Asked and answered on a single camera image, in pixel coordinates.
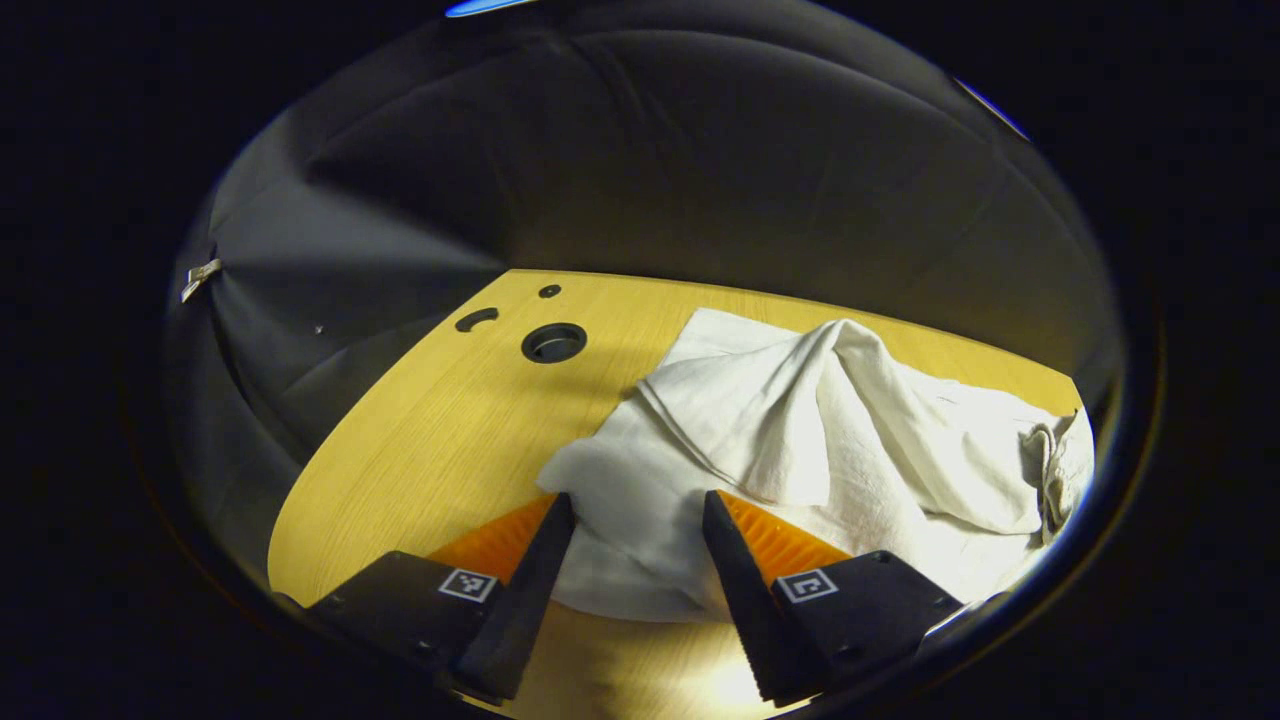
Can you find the black backdrop cloth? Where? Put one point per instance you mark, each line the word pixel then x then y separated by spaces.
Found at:
pixel 600 150

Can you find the silver metal clip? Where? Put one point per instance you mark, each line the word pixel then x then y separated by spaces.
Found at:
pixel 200 278

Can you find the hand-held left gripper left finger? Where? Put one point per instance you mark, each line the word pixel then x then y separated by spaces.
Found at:
pixel 530 600

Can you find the white jeans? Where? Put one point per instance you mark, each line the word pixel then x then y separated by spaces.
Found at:
pixel 860 450

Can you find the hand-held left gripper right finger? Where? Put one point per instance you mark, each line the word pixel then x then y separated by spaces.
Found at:
pixel 745 600

